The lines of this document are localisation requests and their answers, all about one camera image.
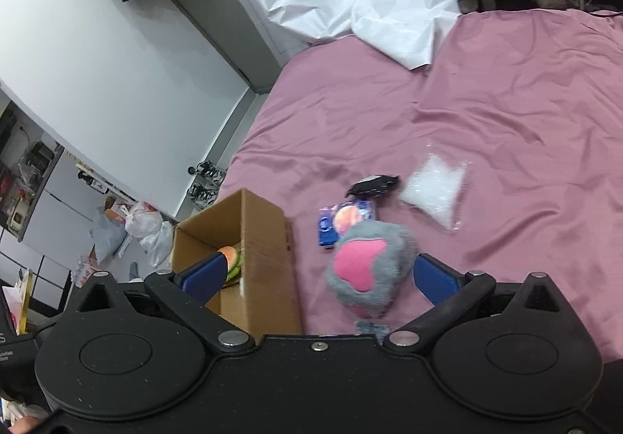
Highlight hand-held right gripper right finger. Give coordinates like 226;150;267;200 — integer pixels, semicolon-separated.
384;253;586;350

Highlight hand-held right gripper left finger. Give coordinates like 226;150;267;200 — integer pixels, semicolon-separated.
63;251;256;350

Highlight brown cardboard box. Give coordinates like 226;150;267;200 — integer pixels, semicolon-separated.
170;188;305;336

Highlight grey pink paw plush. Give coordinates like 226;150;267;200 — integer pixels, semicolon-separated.
324;221;419;320

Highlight clear bag of white filling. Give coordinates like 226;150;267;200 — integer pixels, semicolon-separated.
398;153;471;231

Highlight blue tissue pack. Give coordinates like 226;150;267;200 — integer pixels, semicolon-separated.
317;199;378;250

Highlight burger plush toy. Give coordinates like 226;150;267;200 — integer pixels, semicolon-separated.
216;245;244;282

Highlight white plastic bag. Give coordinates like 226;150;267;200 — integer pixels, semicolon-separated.
140;221;175;268
125;201;164;238

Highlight small patterned packet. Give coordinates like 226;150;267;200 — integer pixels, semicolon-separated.
354;318;391;336

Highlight grey sneaker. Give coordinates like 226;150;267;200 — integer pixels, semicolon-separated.
187;183;220;211
189;161;227;184

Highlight grey mailer bag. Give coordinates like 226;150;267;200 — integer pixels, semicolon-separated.
92;212;130;265

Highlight orange white carton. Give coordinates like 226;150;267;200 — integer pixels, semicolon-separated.
104;199;133;223

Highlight black hair clip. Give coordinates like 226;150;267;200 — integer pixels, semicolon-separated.
345;174;401;199

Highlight pink bed sheet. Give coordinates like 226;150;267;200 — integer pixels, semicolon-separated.
214;8;623;362

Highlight grey door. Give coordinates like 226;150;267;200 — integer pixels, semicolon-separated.
163;0;293;94

